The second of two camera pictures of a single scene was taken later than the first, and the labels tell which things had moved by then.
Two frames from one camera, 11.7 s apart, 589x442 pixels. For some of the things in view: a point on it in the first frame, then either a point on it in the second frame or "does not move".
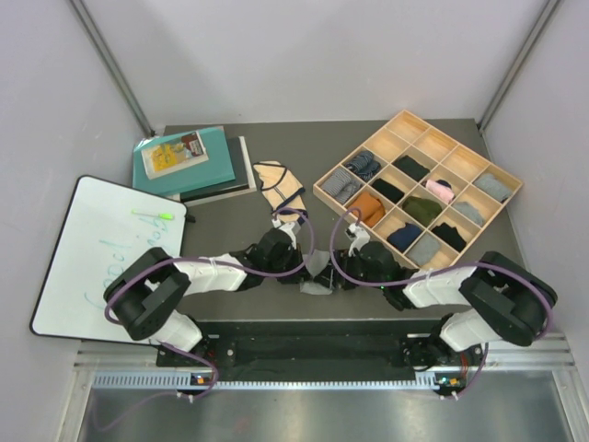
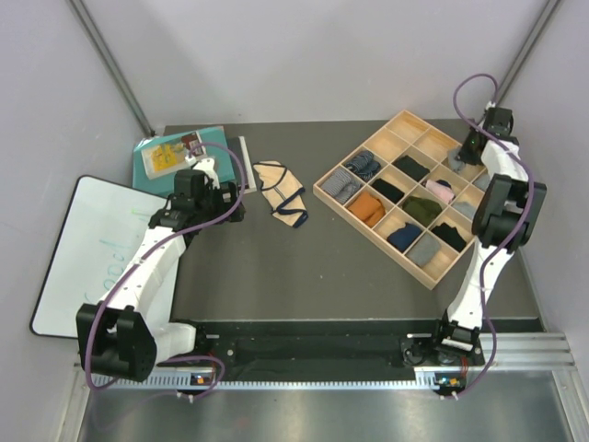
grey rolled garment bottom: x=426 y=247 does not move
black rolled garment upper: x=411 y=167 does not move
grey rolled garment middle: x=470 y=212 does not move
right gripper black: x=329 y=277 to x=463 y=155
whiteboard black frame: x=105 y=229 does not move
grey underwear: x=316 y=261 to x=454 y=164
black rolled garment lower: x=451 y=236 does not move
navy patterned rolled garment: x=364 y=165 does not move
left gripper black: x=298 y=273 to x=217 y=194
